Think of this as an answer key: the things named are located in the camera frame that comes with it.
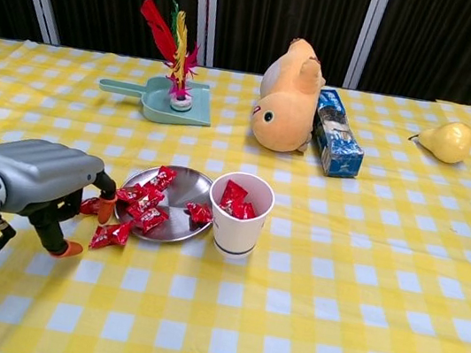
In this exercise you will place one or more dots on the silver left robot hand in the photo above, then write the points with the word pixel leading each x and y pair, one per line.
pixel 39 172

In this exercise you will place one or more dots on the white paper cup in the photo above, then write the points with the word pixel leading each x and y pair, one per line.
pixel 234 239

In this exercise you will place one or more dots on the teal plastic dustpan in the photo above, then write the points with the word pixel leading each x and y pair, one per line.
pixel 157 106

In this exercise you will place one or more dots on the round steel plate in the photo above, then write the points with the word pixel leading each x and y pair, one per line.
pixel 183 195

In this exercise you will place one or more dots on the yellow plush toy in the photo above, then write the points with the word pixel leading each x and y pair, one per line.
pixel 284 121

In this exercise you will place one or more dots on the blue cookie box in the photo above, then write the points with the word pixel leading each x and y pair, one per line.
pixel 338 152

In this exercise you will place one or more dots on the black pleated curtain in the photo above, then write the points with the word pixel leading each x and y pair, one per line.
pixel 289 6

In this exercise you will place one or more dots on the yellow pear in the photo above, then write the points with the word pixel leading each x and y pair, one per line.
pixel 447 143

